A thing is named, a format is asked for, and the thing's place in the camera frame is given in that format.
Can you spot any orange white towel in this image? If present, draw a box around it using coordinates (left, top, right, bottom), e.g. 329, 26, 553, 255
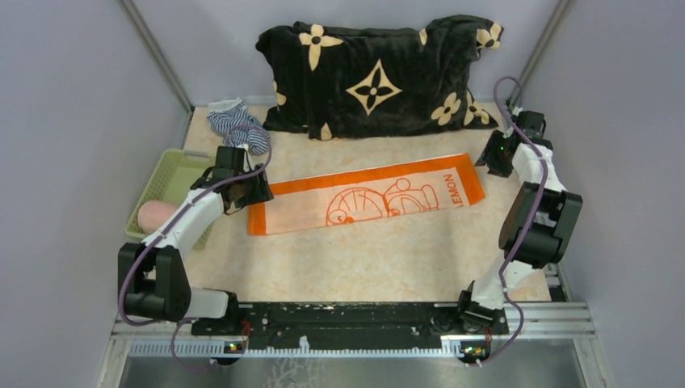
247, 154, 485, 236

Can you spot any pink towel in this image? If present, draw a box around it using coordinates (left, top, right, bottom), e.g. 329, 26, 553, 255
137, 200, 179, 234

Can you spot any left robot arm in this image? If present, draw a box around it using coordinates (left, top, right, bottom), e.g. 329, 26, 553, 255
117, 144, 274, 335

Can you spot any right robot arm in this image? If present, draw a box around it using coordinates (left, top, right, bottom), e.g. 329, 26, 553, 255
455, 109, 583, 333

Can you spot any green plastic basket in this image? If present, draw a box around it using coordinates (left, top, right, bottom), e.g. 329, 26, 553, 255
124, 149, 216, 240

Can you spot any blue striped cloth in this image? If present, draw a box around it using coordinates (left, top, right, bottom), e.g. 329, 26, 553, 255
207, 98, 271, 155

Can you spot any black floral pillow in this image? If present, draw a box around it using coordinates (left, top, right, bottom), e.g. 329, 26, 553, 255
255, 15, 503, 141

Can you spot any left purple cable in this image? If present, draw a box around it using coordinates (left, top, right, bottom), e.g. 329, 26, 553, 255
116, 124, 273, 373

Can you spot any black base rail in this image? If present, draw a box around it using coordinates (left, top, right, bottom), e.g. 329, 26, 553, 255
191, 302, 509, 351

